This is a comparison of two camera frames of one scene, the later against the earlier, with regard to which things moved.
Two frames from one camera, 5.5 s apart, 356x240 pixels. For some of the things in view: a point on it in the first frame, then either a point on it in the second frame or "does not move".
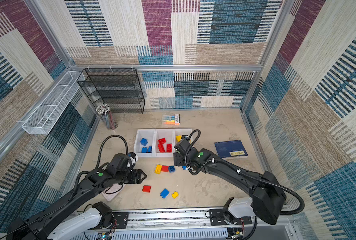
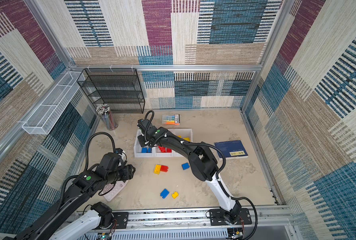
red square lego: [165, 168] does not move
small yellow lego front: [175, 195] does not move
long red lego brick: [160, 146] does not move
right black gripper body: [181, 161] -> [144, 140]
